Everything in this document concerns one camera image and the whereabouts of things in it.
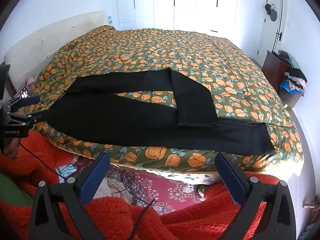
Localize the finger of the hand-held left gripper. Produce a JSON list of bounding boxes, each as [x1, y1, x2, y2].
[[4, 95, 40, 113], [6, 112, 43, 127]]

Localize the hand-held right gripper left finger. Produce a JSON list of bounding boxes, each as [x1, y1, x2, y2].
[[29, 152, 112, 240]]

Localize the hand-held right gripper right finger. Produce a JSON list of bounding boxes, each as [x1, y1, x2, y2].
[[214, 152, 297, 240]]

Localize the black pants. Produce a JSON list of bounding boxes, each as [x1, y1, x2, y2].
[[42, 67, 275, 155]]

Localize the person's left hand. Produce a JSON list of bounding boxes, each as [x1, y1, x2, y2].
[[4, 139, 20, 160]]

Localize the white leaf print cloth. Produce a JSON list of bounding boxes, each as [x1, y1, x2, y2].
[[166, 171, 220, 186]]

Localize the blue striped cloth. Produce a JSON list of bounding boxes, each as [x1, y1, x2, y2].
[[56, 164, 77, 180]]

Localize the red patterned rug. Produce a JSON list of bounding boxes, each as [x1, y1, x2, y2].
[[56, 155, 220, 213]]

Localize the green garment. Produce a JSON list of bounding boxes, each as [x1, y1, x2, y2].
[[0, 174, 33, 208]]

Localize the white padded headboard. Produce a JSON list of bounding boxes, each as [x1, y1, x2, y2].
[[4, 10, 107, 90]]

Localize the red fleece robe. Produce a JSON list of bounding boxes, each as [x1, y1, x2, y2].
[[0, 130, 304, 240]]

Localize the brown basket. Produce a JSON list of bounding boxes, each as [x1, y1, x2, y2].
[[279, 87, 304, 110]]

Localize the dark wooden dresser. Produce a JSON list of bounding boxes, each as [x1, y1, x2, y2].
[[261, 50, 292, 93]]

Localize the pile of clothes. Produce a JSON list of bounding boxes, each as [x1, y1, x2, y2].
[[279, 50, 308, 95]]

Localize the floral orange green bedspread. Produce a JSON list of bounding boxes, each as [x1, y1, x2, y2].
[[26, 25, 305, 174]]

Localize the white door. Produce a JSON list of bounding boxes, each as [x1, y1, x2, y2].
[[256, 0, 292, 60]]

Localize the black hat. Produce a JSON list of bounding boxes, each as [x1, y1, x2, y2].
[[264, 2, 278, 22]]

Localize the white wardrobe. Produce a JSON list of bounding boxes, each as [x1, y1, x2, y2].
[[115, 0, 240, 40]]

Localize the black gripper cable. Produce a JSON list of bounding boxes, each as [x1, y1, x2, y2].
[[18, 141, 68, 180]]

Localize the black floor cable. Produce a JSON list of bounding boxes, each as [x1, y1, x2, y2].
[[111, 169, 157, 240]]

